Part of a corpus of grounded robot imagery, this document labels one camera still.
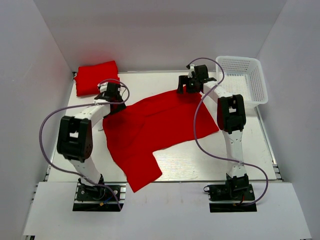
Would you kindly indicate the red folded t shirt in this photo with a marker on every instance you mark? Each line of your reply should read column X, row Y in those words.
column 88, row 77

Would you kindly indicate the white plastic mesh basket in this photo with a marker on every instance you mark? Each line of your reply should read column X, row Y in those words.
column 244, row 76

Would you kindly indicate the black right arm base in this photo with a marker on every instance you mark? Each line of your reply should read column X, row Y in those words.
column 234, row 196

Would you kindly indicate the red t shirt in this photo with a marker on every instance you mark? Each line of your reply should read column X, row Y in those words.
column 151, row 124
column 88, row 77

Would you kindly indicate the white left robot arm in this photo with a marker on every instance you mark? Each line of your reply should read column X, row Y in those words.
column 75, row 135

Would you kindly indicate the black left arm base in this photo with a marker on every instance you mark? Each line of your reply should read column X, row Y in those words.
column 92, row 198

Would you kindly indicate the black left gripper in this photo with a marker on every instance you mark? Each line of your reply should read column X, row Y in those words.
column 116, row 107

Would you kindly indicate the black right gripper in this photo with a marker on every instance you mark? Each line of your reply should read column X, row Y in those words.
column 186, row 81

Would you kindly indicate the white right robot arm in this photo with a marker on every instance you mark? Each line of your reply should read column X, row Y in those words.
column 230, row 116

